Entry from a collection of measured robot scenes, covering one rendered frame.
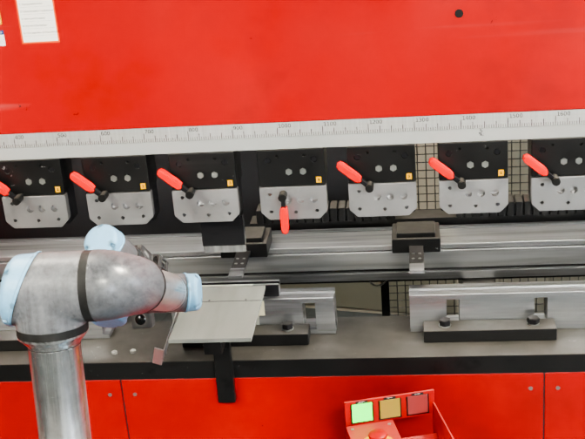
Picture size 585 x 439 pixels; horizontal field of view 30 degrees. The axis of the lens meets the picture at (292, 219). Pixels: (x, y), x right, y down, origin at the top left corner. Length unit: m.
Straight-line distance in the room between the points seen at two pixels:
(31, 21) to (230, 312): 0.77
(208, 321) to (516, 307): 0.71
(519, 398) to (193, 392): 0.75
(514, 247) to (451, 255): 0.16
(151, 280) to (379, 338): 0.91
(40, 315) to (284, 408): 0.94
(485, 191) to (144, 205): 0.77
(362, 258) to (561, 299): 0.53
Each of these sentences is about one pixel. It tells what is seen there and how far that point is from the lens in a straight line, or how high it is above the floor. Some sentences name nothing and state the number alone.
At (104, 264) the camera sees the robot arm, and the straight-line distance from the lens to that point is 1.74.
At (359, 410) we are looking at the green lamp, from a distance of 2.41.
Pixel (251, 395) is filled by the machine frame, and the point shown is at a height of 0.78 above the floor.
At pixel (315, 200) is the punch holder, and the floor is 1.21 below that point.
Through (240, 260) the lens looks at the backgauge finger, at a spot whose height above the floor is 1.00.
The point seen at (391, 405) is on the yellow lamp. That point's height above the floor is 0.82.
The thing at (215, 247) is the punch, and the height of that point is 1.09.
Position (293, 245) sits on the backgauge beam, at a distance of 2.82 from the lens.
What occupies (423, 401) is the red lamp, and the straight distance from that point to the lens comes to 2.43.
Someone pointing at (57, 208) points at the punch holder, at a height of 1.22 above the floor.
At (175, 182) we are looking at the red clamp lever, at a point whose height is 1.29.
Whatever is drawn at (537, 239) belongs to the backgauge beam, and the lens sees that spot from 2.81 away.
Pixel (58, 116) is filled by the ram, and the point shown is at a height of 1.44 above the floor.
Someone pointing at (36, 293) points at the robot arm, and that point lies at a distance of 1.76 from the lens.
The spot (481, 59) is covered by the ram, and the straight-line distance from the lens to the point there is 2.36.
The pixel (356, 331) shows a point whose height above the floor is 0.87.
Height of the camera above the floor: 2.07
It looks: 21 degrees down
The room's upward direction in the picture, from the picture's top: 4 degrees counter-clockwise
